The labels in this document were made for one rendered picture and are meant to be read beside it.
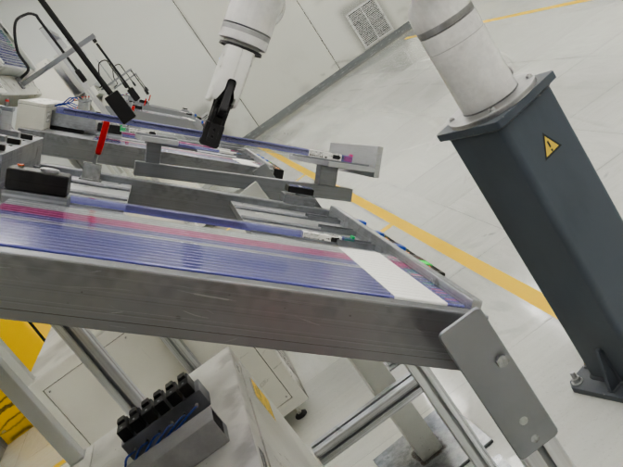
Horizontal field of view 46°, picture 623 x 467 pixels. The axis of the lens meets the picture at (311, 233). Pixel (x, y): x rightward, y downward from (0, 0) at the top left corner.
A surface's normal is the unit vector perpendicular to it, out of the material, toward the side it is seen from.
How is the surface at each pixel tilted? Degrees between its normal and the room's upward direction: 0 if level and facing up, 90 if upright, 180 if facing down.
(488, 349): 90
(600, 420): 0
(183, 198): 90
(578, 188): 90
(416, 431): 90
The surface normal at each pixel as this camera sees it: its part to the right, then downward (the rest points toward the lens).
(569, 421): -0.55, -0.79
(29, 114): 0.20, 0.18
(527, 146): 0.46, -0.02
